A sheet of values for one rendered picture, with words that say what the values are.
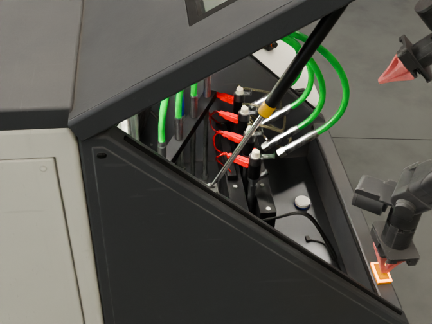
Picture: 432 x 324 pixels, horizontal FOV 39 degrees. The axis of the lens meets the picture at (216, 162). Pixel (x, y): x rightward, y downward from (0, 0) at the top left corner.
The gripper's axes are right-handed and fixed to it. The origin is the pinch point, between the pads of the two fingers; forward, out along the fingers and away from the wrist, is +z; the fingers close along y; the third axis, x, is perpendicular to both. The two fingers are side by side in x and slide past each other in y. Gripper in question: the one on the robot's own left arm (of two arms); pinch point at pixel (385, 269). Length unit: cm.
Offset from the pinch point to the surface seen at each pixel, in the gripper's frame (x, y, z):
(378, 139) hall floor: 74, -160, 94
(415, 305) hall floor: 55, -58, 95
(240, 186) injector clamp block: -26.4, -26.5, -0.5
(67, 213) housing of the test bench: -60, 13, -33
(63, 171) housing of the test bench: -60, 13, -41
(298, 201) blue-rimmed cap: -8.9, -33.8, 12.6
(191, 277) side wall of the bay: -41.6, 12.6, -16.6
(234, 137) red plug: -27.7, -31.7, -10.7
